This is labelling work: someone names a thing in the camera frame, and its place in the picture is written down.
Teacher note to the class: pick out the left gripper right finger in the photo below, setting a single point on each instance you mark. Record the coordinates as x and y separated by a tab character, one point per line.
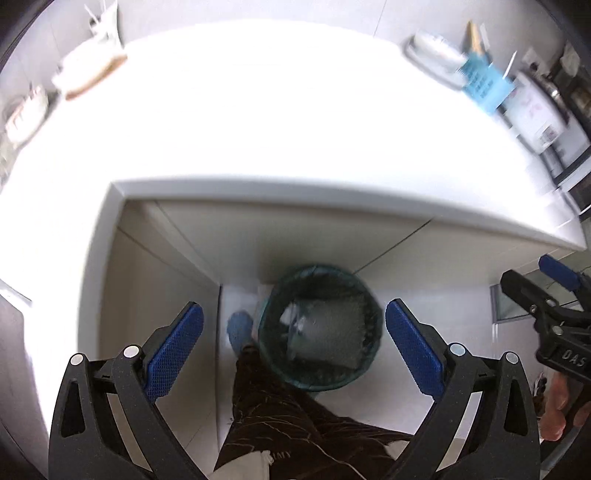
482	424

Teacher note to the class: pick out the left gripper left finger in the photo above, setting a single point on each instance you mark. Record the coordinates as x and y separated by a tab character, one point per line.
106	424

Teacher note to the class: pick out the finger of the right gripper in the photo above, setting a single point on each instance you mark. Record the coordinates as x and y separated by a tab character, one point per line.
577	283
534	300

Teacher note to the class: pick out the bubble wrap sheet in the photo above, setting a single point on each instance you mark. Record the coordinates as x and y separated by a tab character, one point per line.
328	331

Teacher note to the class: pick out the dark green trash basket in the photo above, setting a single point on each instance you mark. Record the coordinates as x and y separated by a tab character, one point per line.
316	282

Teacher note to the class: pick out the person right hand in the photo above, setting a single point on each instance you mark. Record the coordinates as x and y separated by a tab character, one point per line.
553	421

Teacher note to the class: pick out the microwave oven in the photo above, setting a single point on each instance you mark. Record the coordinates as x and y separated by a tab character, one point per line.
567	162

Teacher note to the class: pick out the blue slipper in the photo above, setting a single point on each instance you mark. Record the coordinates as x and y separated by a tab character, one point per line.
239	331

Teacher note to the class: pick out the person leg dark trousers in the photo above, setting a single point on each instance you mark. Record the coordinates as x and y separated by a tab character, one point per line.
279	432

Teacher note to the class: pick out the white rice cooker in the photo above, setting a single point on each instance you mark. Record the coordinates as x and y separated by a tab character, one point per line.
536	110

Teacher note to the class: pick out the blue utensil holder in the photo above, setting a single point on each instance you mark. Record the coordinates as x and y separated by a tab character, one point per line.
486	85

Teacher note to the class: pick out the blue striped plate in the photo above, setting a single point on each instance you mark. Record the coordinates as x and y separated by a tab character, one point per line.
455	80

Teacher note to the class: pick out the wooden chopsticks in holder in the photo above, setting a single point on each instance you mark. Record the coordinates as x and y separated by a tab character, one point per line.
474	39

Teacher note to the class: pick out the blue patterned bowl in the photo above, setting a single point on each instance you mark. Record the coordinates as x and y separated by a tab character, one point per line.
436	48

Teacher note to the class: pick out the white bowl with chopsticks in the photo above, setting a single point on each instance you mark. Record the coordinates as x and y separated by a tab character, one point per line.
27	116

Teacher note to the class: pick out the round wooden trivet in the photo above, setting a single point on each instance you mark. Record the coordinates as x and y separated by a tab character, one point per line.
113	65

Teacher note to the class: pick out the stacked white bowls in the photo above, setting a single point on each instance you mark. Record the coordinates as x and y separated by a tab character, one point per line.
82	63

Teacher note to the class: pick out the white utensil cup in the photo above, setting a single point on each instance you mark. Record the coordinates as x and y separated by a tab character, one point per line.
104	26

